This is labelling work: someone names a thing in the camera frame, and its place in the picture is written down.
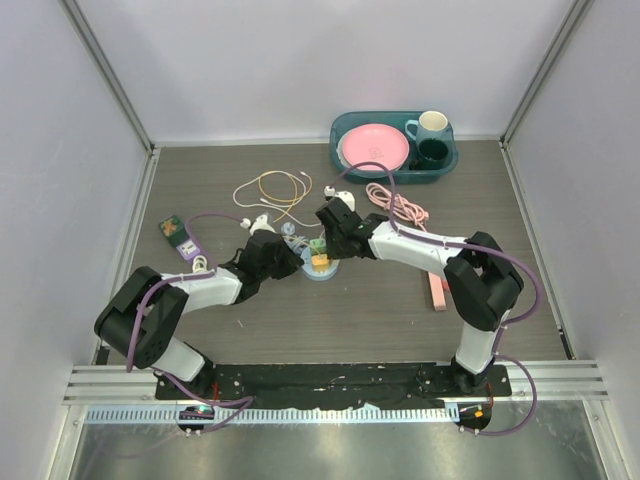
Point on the slotted cable duct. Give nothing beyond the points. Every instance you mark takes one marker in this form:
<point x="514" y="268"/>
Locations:
<point x="193" y="413"/>

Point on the yellow charger plug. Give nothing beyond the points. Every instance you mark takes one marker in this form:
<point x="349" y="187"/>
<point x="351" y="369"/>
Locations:
<point x="320" y="263"/>

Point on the light blue mug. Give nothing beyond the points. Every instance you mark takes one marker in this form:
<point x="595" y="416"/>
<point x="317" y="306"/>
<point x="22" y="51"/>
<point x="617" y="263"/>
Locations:
<point x="430" y="125"/>

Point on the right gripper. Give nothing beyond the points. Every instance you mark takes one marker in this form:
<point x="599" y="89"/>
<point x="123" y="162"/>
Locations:
<point x="334" y="253"/>

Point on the pink power strip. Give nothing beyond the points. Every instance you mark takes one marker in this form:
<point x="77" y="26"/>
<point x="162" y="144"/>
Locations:
<point x="438" y="298"/>

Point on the dark green mug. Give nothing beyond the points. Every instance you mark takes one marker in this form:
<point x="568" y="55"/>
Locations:
<point x="432" y="154"/>

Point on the pink plate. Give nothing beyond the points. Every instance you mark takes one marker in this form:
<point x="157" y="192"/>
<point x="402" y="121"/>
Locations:
<point x="368" y="145"/>

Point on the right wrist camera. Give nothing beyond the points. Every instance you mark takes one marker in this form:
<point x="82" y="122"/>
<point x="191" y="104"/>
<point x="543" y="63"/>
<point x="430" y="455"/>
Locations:
<point x="345" y="196"/>

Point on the green charger plug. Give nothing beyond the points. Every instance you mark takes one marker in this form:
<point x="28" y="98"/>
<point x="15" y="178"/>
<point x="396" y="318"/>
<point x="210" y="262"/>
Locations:
<point x="318" y="245"/>

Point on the teal plastic bin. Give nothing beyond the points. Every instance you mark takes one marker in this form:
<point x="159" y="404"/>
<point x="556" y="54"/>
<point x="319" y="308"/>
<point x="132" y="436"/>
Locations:
<point x="416" y="147"/>

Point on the round blue power strip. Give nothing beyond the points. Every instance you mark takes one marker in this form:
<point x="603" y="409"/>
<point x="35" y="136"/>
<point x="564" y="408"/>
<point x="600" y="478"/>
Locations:
<point x="310" y="274"/>

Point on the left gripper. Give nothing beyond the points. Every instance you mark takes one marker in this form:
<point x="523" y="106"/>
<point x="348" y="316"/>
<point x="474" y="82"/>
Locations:
<point x="291" y="261"/>

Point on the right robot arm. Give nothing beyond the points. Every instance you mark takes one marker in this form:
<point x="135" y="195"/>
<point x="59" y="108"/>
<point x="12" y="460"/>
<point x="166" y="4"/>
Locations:
<point x="483" y="284"/>

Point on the dark green cube socket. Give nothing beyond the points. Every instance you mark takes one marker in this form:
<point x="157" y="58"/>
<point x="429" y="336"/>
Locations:
<point x="173" y="230"/>

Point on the purple power strip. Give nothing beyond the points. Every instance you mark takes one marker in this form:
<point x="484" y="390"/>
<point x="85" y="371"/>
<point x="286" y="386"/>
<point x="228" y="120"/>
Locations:
<point x="189" y="250"/>

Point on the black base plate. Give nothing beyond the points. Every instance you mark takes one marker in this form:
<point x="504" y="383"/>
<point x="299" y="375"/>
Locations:
<point x="388" y="386"/>

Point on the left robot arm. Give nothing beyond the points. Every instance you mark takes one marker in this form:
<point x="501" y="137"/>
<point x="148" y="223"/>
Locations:
<point x="141" y="319"/>

